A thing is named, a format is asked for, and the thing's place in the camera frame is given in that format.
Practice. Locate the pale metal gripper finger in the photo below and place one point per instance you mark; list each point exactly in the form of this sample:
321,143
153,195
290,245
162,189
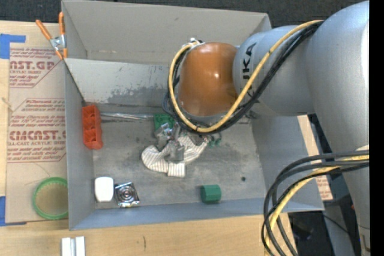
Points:
177,151
162,137

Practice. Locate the white rounded block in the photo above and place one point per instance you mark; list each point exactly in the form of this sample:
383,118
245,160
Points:
104,189

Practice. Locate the grey metal bin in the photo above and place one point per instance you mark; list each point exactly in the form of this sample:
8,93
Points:
180,30

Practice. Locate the clear glass rod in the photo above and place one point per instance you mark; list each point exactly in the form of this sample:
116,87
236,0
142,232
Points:
126,116

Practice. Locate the shiny square metal piece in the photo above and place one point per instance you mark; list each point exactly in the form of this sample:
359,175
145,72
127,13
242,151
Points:
127,195

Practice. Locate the green toy brick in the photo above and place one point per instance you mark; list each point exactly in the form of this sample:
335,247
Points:
162,120

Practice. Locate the orange toy brick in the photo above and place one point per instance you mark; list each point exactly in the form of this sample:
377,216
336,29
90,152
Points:
91,127

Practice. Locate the white striped cloth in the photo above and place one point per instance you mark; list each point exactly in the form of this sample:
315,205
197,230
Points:
156,160

